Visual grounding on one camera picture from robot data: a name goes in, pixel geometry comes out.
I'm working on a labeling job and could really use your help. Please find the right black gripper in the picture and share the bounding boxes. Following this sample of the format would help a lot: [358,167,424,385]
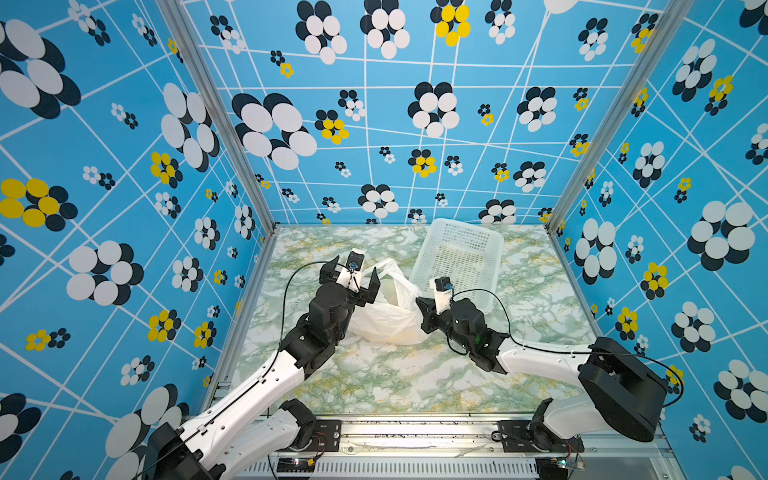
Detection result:
[416,296,475,356]

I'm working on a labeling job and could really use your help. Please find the white plastic bag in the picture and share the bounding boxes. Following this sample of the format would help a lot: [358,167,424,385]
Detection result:
[348,258,428,345]

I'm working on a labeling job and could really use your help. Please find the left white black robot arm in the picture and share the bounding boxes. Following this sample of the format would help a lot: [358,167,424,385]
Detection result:
[135,251,380,479]

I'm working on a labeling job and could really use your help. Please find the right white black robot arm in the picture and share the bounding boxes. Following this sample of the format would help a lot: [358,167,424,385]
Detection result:
[416,295,667,452]

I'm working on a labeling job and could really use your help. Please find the white plastic basket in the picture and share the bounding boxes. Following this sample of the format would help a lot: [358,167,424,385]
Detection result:
[409,219,504,314]

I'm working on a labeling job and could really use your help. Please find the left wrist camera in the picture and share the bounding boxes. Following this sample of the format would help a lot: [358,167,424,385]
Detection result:
[336,250,365,293]

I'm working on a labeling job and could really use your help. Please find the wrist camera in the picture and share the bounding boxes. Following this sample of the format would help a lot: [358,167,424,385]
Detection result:
[433,276,454,315]
[336,250,365,293]

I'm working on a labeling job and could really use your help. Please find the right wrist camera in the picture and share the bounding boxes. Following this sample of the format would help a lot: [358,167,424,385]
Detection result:
[433,276,454,315]

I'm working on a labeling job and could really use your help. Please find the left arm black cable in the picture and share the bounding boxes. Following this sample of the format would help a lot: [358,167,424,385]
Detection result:
[263,260,337,385]

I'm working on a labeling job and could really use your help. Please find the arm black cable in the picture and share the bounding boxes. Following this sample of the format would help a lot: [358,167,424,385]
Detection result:
[263,260,337,385]
[449,287,685,392]

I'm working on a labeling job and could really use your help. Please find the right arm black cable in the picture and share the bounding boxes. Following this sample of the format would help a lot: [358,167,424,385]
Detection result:
[449,287,685,392]

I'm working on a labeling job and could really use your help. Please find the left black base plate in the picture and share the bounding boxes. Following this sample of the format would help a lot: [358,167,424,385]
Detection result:
[289,419,342,453]

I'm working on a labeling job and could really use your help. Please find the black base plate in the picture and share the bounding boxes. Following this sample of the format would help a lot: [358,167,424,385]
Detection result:
[491,420,584,455]
[289,419,342,453]

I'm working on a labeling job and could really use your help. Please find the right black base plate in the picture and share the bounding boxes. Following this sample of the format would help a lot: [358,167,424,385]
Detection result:
[491,420,584,455]

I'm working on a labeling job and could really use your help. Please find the aluminium front rail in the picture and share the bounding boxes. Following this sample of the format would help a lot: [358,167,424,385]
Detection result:
[161,413,685,480]

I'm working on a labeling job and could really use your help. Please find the left aluminium corner post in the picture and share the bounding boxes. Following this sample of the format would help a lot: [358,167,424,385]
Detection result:
[157,0,276,239]

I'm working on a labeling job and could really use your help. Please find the aluminium corner post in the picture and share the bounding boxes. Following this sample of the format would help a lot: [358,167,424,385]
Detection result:
[157,0,276,239]
[546,0,695,238]

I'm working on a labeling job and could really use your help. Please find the right aluminium corner post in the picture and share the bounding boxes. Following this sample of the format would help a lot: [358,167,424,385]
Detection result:
[546,0,695,238]

